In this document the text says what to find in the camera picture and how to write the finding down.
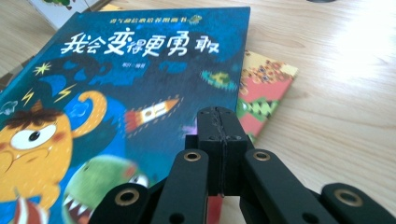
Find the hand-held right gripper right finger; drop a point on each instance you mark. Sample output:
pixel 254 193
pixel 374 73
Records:
pixel 233 146

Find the red picture book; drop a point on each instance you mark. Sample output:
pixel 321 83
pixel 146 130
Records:
pixel 214 210

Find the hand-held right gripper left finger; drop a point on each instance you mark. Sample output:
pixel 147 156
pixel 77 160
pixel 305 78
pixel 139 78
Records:
pixel 213 149

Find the white caterpillar picture book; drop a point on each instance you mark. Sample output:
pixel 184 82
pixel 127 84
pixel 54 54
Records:
pixel 59 14

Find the dark blue picture book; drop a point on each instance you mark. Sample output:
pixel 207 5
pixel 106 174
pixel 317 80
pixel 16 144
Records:
pixel 140 77

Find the light blue monsters picture book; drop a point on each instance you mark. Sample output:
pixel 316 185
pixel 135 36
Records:
pixel 264 87

